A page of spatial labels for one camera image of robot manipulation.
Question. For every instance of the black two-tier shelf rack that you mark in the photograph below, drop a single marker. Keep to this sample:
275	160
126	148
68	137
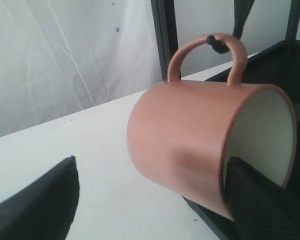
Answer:
278	64

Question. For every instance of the pink ceramic mug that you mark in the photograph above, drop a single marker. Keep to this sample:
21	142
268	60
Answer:
181	134

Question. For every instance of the white backdrop curtain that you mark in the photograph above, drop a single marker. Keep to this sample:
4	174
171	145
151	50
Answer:
58	57

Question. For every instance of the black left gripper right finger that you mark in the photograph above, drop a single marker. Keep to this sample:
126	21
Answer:
260	209

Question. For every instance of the black hook on rack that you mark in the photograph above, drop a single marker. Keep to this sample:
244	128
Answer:
217	45

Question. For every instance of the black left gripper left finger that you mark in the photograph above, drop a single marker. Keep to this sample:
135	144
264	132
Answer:
45	209

